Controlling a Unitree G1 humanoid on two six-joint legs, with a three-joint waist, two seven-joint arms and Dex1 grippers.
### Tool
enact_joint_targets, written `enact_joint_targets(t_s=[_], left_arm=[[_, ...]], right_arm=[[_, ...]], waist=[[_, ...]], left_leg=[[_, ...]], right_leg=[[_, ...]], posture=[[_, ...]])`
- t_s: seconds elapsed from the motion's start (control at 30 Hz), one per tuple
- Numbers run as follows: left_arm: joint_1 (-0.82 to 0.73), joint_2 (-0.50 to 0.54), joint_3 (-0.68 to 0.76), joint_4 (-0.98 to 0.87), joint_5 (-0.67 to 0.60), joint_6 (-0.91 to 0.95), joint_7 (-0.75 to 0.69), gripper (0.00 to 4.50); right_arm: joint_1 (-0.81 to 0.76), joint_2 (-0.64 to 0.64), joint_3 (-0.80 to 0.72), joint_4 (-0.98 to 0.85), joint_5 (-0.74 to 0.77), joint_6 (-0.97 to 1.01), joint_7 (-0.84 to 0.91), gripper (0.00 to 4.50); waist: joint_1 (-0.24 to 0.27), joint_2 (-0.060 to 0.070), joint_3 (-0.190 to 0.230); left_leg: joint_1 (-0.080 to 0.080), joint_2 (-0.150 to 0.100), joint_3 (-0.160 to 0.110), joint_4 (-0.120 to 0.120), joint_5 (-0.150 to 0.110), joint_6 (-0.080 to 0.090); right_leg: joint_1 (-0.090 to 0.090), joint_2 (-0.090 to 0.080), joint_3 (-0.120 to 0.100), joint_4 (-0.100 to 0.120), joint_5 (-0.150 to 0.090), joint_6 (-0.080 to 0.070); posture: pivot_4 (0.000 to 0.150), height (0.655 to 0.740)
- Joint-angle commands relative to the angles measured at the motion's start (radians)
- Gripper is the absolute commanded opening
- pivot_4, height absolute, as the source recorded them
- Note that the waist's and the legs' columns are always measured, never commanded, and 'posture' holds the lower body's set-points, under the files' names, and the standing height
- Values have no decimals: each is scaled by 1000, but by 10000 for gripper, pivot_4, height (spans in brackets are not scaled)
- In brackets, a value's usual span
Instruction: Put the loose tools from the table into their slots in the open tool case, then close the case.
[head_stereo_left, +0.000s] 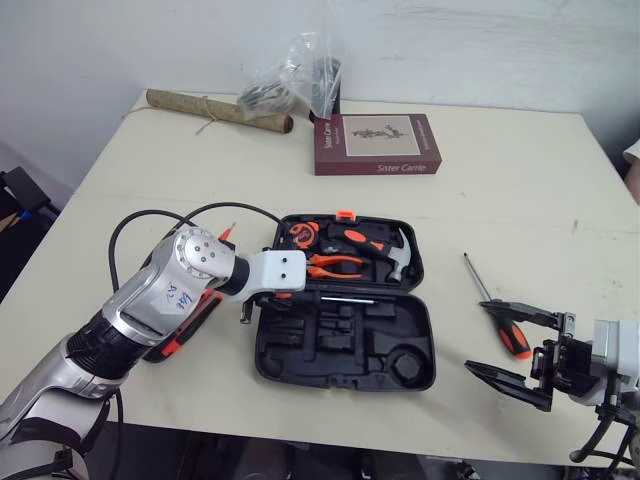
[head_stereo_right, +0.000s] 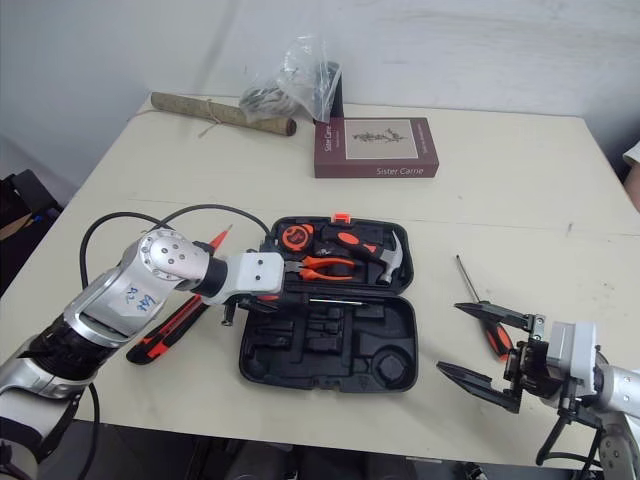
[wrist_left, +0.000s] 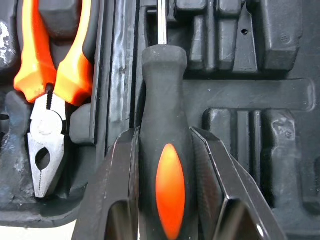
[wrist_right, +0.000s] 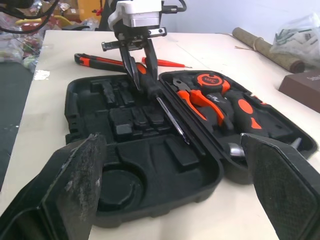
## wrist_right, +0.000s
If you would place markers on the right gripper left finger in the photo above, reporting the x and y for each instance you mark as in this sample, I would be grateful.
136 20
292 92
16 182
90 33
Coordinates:
75 180

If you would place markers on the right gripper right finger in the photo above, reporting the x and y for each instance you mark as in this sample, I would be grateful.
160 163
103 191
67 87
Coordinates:
282 190

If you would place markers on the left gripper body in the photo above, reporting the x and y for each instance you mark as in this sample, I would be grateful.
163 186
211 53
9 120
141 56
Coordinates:
135 41

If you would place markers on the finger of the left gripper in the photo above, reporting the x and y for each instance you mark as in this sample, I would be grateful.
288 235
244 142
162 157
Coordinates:
151 62
130 67

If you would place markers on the black and orange screwdriver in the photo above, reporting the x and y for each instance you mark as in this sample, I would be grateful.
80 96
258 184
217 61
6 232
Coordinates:
151 86

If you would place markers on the black tool case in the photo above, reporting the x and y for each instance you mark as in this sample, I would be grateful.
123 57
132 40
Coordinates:
155 160

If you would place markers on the thin red tester screwdriver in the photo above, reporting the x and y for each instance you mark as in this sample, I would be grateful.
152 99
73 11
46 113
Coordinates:
170 62

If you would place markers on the black and orange utility knife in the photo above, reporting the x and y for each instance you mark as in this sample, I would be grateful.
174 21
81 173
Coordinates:
95 62

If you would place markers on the orange and black pliers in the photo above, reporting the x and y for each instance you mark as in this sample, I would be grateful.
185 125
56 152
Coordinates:
197 100

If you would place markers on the orange and black tape measure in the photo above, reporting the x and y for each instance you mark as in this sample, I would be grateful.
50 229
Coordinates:
211 81

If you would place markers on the brown box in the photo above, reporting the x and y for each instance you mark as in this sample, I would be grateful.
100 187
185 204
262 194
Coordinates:
302 87

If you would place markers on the rolled brown mat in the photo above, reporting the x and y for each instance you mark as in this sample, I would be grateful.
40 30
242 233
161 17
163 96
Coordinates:
272 50

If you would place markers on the clear plastic bag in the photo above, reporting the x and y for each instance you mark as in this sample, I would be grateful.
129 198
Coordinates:
297 42

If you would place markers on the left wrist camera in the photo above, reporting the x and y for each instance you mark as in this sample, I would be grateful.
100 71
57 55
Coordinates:
135 12

